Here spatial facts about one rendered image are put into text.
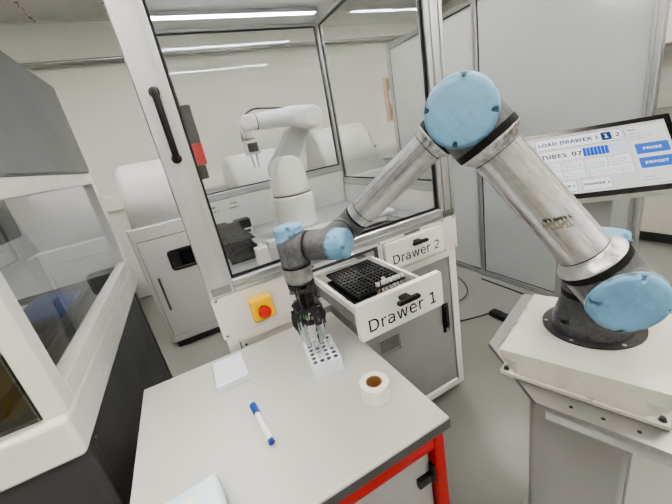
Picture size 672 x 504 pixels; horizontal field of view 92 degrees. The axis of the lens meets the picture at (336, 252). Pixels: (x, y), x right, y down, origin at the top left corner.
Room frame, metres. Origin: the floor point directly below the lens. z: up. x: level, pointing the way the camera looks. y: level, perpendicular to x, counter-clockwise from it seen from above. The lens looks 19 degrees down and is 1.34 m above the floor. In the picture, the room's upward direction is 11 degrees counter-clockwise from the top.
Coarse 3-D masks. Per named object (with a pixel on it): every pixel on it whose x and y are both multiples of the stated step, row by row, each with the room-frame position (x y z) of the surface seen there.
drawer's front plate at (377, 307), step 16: (432, 272) 0.85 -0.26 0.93; (400, 288) 0.79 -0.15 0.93; (416, 288) 0.81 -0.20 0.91; (432, 288) 0.83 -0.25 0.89; (368, 304) 0.75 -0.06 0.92; (384, 304) 0.77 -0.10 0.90; (416, 304) 0.81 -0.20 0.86; (432, 304) 0.83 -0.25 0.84; (368, 320) 0.74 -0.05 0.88; (384, 320) 0.76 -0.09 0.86; (400, 320) 0.78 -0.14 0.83; (368, 336) 0.74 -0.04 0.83
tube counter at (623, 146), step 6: (606, 144) 1.24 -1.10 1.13; (612, 144) 1.23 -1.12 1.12; (618, 144) 1.22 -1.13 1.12; (624, 144) 1.22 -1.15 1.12; (570, 150) 1.28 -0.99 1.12; (576, 150) 1.27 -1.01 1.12; (582, 150) 1.26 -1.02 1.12; (588, 150) 1.25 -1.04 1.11; (594, 150) 1.24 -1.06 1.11; (600, 150) 1.23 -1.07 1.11; (606, 150) 1.23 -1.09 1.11; (612, 150) 1.22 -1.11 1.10; (618, 150) 1.21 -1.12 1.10; (624, 150) 1.20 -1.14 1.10; (576, 156) 1.25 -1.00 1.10; (582, 156) 1.25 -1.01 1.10; (588, 156) 1.24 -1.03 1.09
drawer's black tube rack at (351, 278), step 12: (360, 264) 1.08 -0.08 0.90; (372, 264) 1.06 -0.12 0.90; (336, 276) 1.02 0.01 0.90; (348, 276) 1.00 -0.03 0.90; (360, 276) 0.98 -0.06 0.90; (372, 276) 0.97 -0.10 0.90; (384, 276) 0.94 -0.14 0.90; (336, 288) 0.99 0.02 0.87; (348, 288) 0.91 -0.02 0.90; (360, 288) 0.89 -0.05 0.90; (360, 300) 0.86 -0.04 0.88
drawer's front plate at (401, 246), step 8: (424, 232) 1.23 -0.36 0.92; (432, 232) 1.24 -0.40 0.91; (440, 232) 1.26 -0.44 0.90; (400, 240) 1.18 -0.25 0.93; (408, 240) 1.19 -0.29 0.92; (432, 240) 1.24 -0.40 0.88; (440, 240) 1.26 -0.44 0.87; (384, 248) 1.16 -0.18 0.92; (392, 248) 1.16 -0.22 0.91; (400, 248) 1.18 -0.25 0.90; (408, 248) 1.19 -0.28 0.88; (416, 248) 1.21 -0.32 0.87; (424, 248) 1.22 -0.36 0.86; (432, 248) 1.24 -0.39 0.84; (440, 248) 1.26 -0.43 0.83; (384, 256) 1.16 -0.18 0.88; (392, 256) 1.16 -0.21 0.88; (400, 256) 1.18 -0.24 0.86; (408, 256) 1.19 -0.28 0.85; (416, 256) 1.21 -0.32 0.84; (424, 256) 1.22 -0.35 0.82; (392, 264) 1.16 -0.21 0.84; (400, 264) 1.17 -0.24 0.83
